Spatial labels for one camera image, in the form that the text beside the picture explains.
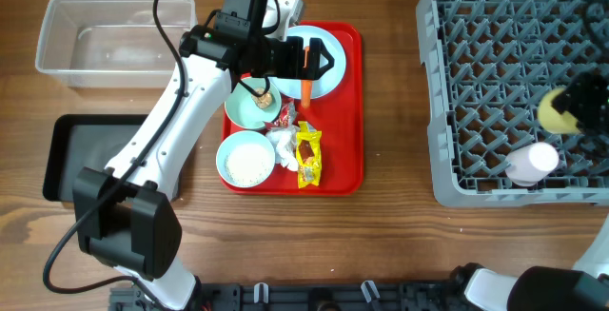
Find light blue rice bowl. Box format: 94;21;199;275
216;130;275;188

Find light blue plate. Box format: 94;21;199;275
270;26;346;99

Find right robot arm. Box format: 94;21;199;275
450;71;608;311

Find white rice grains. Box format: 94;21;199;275
225;144;274;187

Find clear plastic bin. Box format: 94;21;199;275
35;0;175;88

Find orange carrot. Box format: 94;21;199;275
301;46;313;108

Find mint green bowl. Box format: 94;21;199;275
225;84;282;130

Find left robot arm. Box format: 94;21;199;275
70;0;333;310

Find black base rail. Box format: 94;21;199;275
108;280;458;311

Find yellow cup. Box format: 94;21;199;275
537;87;580;134

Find black waste tray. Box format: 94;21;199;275
42;113;186;204

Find brown food lump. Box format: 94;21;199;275
252;87;274;109

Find crumpled white tissue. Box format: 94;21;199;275
265;126;300;172

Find pink cup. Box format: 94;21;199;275
505;142;560;187

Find red serving tray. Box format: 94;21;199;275
224;21;363;197

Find yellow snack wrapper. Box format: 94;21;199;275
296;121;323;188

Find red foil wrapper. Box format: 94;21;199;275
265;98;297;129

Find grey dishwasher rack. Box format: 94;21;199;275
416;0;608;207

